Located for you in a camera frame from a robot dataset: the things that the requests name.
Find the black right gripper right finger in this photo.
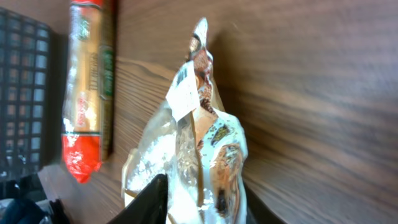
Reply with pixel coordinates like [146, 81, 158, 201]
[244, 183, 285, 224]

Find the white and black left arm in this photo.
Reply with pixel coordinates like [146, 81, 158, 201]
[1, 174, 71, 224]

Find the beige brown snack pouch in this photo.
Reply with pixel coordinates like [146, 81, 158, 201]
[122, 18, 248, 223]

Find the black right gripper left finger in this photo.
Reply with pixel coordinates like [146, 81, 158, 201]
[108, 174, 168, 224]

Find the grey plastic shopping basket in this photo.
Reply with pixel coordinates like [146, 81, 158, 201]
[1, 8, 52, 182]

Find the orange biscuit pack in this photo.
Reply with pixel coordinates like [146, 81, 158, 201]
[62, 0, 115, 184]

